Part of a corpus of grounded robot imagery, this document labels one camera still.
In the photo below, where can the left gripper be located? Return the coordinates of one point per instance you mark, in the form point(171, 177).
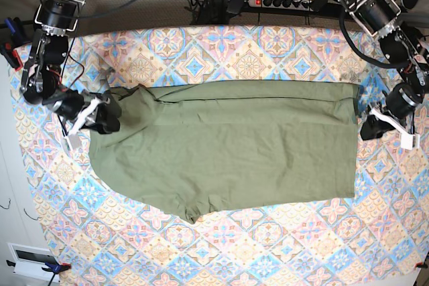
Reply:
point(379, 122)

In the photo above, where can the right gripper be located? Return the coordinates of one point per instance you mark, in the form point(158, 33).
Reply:
point(85, 110)

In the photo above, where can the green t-shirt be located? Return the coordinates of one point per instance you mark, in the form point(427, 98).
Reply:
point(195, 149)

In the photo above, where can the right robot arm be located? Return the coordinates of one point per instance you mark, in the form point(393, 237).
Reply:
point(41, 77)

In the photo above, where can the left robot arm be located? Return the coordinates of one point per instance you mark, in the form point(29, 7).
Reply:
point(405, 53)

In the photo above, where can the patterned tablecloth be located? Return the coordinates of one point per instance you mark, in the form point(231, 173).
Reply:
point(110, 240)

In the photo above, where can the orange black clamp left top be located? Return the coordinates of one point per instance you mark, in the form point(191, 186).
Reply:
point(8, 49)

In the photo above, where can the orange clamp bottom right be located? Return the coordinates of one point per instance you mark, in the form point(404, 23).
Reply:
point(421, 265)

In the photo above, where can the white power strip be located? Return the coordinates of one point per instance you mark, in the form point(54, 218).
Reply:
point(281, 4)

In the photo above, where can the blue clamp bottom left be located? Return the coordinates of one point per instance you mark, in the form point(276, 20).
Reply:
point(55, 268)

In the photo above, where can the white wall socket box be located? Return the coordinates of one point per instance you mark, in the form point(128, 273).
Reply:
point(30, 261)

